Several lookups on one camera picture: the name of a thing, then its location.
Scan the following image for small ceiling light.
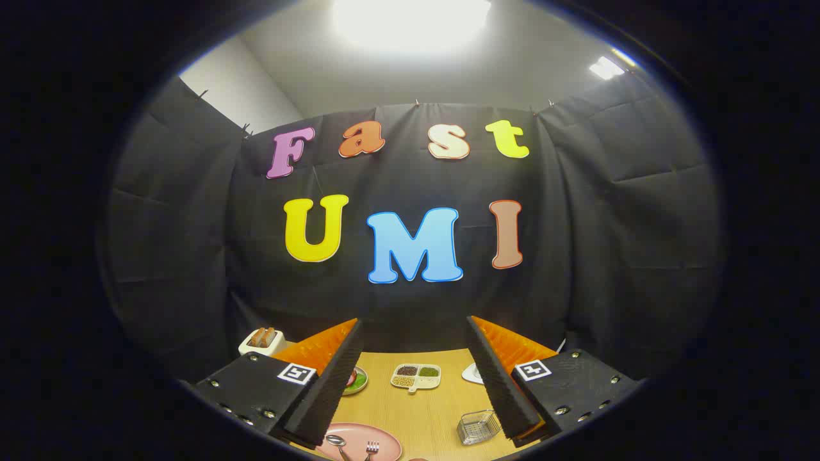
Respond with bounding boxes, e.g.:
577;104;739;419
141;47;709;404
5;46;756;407
589;56;625;81

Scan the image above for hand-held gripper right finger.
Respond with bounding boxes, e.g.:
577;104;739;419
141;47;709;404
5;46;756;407
466;315;643;449

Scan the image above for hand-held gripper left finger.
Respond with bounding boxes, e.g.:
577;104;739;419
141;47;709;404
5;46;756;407
192;318;365;450

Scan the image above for large ceiling light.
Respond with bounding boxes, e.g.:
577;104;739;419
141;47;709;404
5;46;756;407
332;0;493;55

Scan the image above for white toaster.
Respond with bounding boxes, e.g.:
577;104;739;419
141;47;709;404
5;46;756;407
238;327;286;357

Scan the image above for white food bowl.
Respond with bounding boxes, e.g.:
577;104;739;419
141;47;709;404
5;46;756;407
343;366;369;396

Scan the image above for pink plate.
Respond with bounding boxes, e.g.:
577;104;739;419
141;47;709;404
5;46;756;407
316;423;403;461

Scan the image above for white divided tray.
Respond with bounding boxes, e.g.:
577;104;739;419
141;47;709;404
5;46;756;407
390;364;442;394

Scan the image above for metal wire basket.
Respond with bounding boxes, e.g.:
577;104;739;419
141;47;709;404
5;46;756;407
457;410;502;446

